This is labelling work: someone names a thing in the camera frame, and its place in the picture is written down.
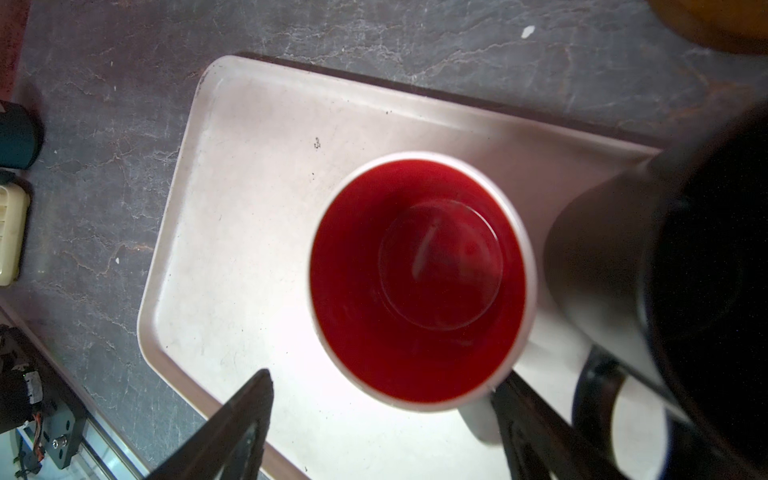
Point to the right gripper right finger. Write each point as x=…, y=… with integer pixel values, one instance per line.
x=538, y=443

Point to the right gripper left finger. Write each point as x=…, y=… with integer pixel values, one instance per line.
x=231, y=444

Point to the red inside white mug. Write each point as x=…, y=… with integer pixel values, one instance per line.
x=422, y=283

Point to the black mug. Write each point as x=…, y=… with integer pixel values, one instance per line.
x=664, y=268

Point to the brown cork round coaster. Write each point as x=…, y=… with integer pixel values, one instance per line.
x=732, y=26

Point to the cream calculator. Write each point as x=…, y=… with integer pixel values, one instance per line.
x=15, y=203

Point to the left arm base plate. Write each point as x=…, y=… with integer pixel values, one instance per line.
x=40, y=411

